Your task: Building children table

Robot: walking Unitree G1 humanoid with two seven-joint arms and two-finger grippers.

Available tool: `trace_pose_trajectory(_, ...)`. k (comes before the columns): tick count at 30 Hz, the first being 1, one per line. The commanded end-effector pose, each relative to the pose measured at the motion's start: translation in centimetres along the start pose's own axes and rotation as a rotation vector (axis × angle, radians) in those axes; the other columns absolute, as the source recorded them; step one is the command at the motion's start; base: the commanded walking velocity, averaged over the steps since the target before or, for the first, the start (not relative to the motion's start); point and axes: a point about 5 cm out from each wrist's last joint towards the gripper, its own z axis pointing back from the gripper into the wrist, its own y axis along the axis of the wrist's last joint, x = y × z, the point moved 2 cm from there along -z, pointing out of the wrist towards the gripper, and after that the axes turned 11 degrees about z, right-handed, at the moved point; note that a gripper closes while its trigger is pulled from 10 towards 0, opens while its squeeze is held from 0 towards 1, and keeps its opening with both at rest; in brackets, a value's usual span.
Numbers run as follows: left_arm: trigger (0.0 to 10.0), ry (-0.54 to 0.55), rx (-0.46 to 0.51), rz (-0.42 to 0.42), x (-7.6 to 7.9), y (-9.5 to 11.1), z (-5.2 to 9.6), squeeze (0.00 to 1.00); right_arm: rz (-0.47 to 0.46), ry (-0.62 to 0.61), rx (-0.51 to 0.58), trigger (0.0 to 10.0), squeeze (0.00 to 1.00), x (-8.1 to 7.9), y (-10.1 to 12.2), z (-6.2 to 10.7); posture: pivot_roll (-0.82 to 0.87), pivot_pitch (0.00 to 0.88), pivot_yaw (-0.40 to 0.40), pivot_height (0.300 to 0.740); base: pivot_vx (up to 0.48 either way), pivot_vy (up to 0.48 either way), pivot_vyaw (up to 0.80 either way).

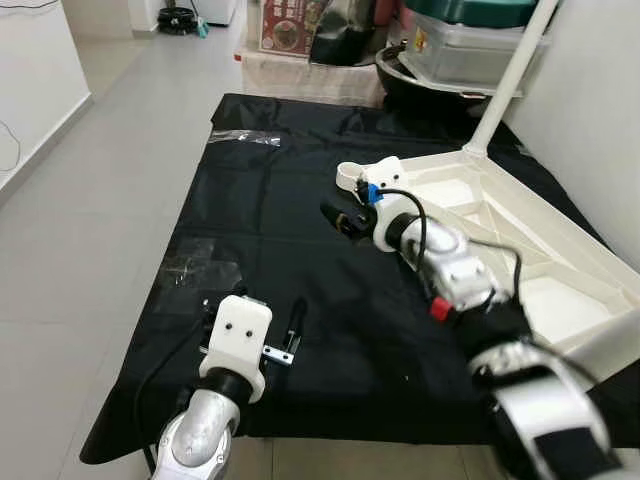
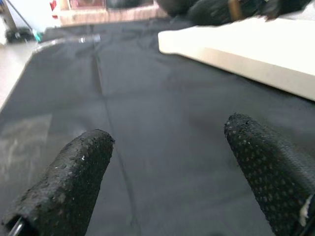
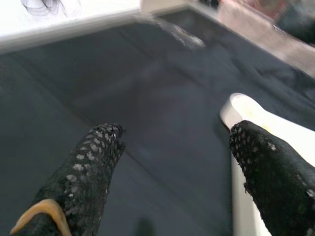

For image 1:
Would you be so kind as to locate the black tablecloth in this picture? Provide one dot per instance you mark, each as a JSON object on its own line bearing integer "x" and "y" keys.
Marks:
{"x": 280, "y": 280}

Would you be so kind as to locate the clear tape patch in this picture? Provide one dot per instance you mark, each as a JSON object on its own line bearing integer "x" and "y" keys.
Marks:
{"x": 195, "y": 265}

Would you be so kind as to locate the clear tape strip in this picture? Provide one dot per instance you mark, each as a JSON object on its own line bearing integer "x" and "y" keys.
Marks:
{"x": 245, "y": 137}

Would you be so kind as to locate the beige covered bench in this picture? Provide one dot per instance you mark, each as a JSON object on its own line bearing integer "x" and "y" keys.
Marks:
{"x": 300, "y": 80}

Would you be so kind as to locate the black wok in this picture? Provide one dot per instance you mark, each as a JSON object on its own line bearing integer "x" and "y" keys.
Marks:
{"x": 400, "y": 85}

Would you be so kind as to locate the black bag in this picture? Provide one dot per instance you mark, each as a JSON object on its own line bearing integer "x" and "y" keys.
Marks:
{"x": 345, "y": 40}

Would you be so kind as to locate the clear plastic storage box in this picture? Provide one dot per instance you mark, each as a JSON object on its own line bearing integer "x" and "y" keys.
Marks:
{"x": 450, "y": 60}

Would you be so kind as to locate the red printed carton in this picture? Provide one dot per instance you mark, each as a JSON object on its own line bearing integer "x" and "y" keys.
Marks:
{"x": 285, "y": 28}

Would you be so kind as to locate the white plastic table top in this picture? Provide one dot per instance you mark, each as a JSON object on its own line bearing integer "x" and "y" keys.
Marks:
{"x": 570, "y": 300}

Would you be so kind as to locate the teal plastic object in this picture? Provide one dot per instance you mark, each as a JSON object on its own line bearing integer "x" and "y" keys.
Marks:
{"x": 202, "y": 29}

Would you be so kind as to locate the dark green plastic container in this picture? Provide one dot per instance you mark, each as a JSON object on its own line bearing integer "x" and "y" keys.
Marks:
{"x": 470, "y": 12}

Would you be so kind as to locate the white appliance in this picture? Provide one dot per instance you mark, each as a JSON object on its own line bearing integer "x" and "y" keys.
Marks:
{"x": 218, "y": 10}

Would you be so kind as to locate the black object on floor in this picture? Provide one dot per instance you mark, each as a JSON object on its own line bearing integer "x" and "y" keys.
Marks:
{"x": 178, "y": 20}

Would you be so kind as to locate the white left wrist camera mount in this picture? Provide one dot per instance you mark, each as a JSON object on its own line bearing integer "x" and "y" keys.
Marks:
{"x": 240, "y": 330}

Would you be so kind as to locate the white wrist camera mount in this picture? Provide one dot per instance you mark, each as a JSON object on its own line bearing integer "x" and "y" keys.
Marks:
{"x": 240, "y": 330}
{"x": 388, "y": 172}

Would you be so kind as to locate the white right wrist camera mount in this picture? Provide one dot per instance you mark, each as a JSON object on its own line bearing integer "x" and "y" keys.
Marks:
{"x": 388, "y": 172}

